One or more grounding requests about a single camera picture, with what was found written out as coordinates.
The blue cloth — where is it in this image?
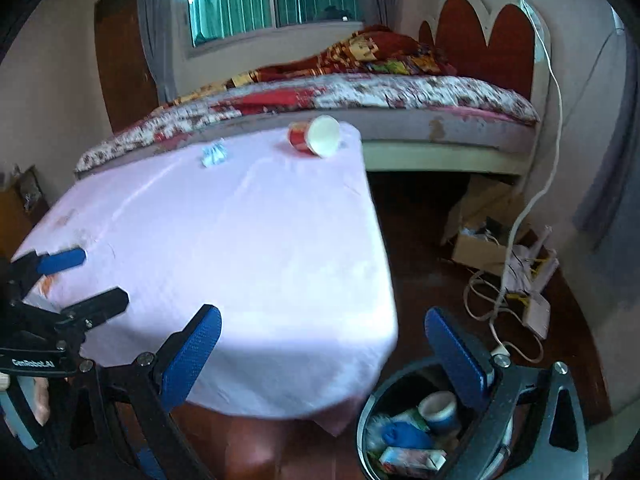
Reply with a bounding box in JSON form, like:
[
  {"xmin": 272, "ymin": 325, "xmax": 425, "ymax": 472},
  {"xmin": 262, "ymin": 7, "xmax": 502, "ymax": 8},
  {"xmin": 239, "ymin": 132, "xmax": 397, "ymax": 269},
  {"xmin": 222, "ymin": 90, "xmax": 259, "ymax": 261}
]
[{"xmin": 382, "ymin": 422, "xmax": 434, "ymax": 450}]

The blue white paper cup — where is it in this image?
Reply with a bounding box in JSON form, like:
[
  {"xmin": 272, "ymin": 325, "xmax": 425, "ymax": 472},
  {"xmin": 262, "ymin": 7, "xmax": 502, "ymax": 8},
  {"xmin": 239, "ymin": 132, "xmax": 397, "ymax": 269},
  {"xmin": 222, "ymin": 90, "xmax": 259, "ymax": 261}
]
[{"xmin": 418, "ymin": 391, "xmax": 460, "ymax": 434}]

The wooden side cabinet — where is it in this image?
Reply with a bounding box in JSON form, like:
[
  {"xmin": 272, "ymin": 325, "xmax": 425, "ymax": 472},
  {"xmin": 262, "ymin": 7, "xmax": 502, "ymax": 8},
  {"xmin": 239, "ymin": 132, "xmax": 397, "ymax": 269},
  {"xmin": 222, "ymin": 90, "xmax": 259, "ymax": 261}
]
[{"xmin": 0, "ymin": 166, "xmax": 50, "ymax": 260}]

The red white milk carton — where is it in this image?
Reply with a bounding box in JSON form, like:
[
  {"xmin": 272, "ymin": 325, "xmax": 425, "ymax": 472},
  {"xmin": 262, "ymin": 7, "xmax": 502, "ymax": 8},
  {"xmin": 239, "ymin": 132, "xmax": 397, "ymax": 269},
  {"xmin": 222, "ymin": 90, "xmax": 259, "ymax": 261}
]
[{"xmin": 378, "ymin": 448, "xmax": 447, "ymax": 479}]

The brown wooden door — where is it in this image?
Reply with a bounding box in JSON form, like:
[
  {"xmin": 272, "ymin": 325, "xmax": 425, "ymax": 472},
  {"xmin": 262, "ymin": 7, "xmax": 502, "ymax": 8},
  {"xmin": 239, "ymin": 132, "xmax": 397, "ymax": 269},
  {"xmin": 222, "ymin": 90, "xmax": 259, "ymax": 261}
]
[{"xmin": 94, "ymin": 0, "xmax": 158, "ymax": 134}]

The red white paper cup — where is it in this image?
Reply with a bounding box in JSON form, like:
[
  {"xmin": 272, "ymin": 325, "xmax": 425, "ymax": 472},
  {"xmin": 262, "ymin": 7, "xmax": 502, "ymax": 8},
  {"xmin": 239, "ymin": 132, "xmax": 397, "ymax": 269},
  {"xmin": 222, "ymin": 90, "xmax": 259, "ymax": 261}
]
[{"xmin": 288, "ymin": 115, "xmax": 342, "ymax": 158}]

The grey hanging towel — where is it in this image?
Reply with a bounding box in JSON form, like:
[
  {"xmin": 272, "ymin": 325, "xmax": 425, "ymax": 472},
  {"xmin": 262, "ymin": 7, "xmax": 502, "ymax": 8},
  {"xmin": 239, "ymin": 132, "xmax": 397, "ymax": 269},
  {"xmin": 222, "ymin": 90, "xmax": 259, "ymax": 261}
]
[{"xmin": 574, "ymin": 36, "xmax": 639, "ymax": 256}]

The white hanging cable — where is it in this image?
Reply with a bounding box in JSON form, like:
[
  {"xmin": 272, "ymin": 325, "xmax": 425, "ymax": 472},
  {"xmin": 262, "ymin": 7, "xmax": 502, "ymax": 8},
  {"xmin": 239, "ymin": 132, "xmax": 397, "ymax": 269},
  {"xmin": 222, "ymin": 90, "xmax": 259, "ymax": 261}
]
[{"xmin": 489, "ymin": 0, "xmax": 564, "ymax": 340}]

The light blue crumpled wrapper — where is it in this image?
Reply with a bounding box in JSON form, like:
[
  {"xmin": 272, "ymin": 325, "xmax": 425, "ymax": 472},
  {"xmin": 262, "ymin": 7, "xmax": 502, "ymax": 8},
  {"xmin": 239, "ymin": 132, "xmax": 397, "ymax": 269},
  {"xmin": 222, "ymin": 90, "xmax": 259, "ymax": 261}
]
[{"xmin": 201, "ymin": 142, "xmax": 228, "ymax": 168}]

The left hand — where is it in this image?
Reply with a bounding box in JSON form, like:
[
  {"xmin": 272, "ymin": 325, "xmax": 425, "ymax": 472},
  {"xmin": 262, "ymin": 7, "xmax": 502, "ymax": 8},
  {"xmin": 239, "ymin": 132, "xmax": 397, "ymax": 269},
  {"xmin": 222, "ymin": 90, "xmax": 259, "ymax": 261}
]
[{"xmin": 16, "ymin": 376, "xmax": 50, "ymax": 426}]

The cardboard box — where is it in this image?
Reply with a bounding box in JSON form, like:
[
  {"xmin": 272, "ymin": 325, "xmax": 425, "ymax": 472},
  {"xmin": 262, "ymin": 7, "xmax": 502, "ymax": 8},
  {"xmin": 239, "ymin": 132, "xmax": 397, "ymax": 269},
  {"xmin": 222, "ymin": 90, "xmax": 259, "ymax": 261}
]
[{"xmin": 440, "ymin": 176, "xmax": 525, "ymax": 276}]

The pink table cloth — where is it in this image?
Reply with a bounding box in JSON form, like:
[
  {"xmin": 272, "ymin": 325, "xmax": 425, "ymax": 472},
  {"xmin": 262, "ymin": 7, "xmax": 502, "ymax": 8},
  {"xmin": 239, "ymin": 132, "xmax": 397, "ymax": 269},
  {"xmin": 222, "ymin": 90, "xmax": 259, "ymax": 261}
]
[{"xmin": 21, "ymin": 124, "xmax": 398, "ymax": 434}]

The grey curtain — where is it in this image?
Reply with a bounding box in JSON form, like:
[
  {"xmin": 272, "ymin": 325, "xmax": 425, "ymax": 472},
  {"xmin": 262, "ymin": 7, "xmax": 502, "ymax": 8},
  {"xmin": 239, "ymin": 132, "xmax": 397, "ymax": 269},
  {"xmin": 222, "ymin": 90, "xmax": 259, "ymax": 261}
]
[{"xmin": 137, "ymin": 0, "xmax": 186, "ymax": 104}]

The red patterned blanket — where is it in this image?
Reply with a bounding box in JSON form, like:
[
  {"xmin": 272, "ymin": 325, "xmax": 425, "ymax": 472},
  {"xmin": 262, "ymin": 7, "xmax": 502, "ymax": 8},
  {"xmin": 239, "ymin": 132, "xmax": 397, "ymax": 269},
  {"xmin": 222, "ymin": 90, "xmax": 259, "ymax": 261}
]
[{"xmin": 172, "ymin": 25, "xmax": 457, "ymax": 105}]

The black trash bucket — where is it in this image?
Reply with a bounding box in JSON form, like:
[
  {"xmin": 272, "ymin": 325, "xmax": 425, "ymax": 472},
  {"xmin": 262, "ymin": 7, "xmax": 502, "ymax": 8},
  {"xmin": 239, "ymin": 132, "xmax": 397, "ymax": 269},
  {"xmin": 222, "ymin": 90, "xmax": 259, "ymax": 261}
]
[{"xmin": 356, "ymin": 356, "xmax": 477, "ymax": 479}]

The white router with cables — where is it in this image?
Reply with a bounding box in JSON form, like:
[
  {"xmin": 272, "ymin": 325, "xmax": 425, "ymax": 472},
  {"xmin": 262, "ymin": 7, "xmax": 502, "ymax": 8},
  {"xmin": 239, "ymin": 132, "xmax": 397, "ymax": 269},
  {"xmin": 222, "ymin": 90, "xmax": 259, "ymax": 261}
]
[{"xmin": 462, "ymin": 226, "xmax": 560, "ymax": 364}]

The floral bed mattress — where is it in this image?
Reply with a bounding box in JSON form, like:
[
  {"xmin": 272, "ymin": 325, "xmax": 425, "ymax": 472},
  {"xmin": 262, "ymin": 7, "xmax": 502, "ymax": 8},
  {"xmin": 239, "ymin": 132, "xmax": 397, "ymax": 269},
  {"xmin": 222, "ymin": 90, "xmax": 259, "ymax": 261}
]
[{"xmin": 74, "ymin": 74, "xmax": 539, "ymax": 174}]

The red heart headboard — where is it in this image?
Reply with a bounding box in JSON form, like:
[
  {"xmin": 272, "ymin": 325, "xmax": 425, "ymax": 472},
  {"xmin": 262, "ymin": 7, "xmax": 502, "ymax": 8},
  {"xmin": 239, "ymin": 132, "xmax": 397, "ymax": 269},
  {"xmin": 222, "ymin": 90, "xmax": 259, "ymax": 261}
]
[{"xmin": 418, "ymin": 0, "xmax": 551, "ymax": 115}]

